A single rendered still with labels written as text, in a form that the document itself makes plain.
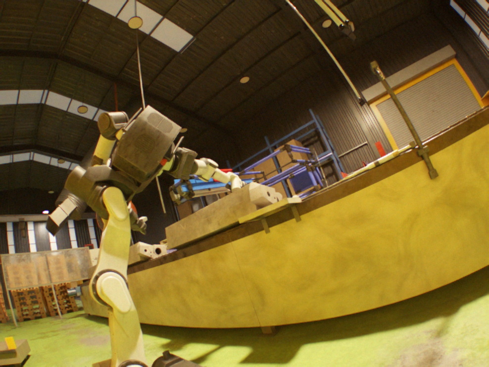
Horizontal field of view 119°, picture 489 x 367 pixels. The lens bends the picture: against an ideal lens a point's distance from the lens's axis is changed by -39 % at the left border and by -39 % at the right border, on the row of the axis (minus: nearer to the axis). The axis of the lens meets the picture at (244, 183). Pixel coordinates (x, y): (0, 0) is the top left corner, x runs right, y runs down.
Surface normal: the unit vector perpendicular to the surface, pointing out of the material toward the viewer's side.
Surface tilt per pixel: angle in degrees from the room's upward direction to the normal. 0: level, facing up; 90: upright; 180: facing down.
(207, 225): 80
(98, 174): 90
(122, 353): 90
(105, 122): 117
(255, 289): 90
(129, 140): 100
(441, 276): 90
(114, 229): 112
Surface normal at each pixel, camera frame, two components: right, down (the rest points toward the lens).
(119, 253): 0.65, -0.40
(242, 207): -0.63, -0.18
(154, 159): 0.54, -0.22
